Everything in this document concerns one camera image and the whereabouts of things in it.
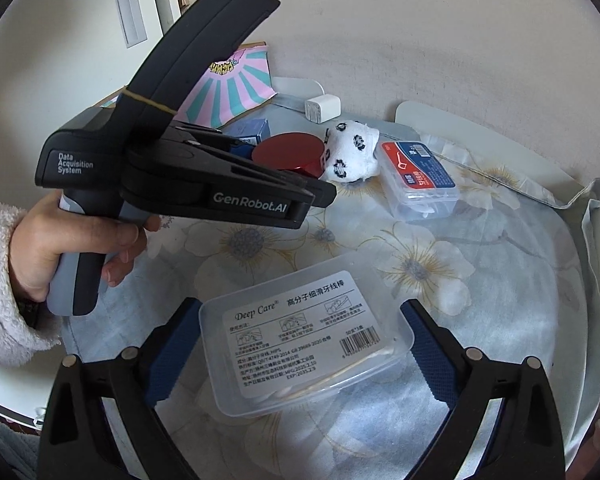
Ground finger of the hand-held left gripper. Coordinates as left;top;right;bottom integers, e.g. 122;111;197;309
162;121;262;162
121;144;337;227

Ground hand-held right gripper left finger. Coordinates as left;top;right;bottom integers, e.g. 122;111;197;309
39;297;203;480

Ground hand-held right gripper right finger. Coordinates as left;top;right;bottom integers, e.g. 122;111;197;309
400;298;566;480

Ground red round lid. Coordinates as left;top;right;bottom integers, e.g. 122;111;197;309
252;133;327;180

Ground clear floss box white label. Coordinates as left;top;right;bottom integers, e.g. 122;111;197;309
198;252;417;419

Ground person's left forearm white sleeve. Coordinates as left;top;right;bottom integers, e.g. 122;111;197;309
0;201;48;378

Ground person's left hand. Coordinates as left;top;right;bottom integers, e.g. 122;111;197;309
9;194;162;303

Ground small blue box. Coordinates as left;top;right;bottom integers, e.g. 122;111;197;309
224;118;272;147

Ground pink teal striped card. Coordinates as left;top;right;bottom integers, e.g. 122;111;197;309
179;44;277;129

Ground floral printed cloth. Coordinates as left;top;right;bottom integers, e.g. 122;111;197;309
60;91;600;480

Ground white charger cube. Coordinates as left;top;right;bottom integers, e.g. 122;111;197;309
304;93;337;125

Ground white plush toy black prints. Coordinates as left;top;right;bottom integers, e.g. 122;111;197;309
320;120;382;184

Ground clear floss box red-blue label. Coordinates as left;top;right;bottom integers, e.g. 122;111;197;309
379;140;461;223

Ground white wall panel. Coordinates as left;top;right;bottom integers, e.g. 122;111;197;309
110;0;149;49

